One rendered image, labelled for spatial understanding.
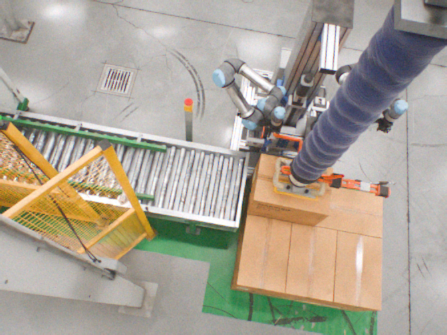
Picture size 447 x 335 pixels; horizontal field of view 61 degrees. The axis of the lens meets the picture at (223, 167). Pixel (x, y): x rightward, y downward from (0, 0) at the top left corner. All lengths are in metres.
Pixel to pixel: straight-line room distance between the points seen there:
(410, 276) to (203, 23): 3.65
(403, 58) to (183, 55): 3.44
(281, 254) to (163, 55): 2.69
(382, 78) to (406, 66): 0.11
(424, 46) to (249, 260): 2.27
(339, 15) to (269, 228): 1.77
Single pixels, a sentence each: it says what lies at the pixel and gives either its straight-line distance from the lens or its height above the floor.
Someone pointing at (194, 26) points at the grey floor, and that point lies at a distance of 4.98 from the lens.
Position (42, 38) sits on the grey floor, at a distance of 5.13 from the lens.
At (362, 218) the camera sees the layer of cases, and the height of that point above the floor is 0.54.
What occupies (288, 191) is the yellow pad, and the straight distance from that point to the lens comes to 2.88.
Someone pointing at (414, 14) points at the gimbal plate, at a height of 2.88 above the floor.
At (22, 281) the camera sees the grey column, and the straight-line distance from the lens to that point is 1.19.
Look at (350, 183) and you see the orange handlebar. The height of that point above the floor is 1.20.
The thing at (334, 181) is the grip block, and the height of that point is 1.20.
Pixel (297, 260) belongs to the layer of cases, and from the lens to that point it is 3.34.
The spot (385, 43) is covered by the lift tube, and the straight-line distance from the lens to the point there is 1.58.
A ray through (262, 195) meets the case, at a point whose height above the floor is 0.94.
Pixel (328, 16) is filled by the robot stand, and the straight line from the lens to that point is 2.48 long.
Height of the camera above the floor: 3.75
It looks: 69 degrees down
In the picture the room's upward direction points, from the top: 12 degrees clockwise
